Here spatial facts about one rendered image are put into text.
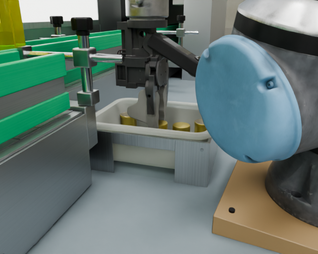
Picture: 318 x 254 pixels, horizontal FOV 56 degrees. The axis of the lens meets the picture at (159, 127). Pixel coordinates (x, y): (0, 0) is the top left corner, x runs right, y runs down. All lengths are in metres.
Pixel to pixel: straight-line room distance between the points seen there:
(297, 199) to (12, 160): 0.33
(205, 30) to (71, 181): 0.93
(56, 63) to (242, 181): 0.31
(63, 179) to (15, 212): 0.09
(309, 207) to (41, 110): 0.35
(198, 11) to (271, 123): 1.04
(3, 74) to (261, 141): 0.26
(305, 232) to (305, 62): 0.23
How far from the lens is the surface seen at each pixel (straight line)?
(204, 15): 1.24
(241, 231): 0.40
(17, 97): 0.37
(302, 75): 0.25
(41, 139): 0.38
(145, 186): 0.50
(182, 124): 0.57
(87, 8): 1.03
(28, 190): 0.37
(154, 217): 0.43
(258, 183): 0.47
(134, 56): 0.55
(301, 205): 0.42
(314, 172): 0.41
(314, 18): 0.25
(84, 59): 0.44
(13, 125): 0.36
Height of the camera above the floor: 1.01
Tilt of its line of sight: 21 degrees down
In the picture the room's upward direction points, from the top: straight up
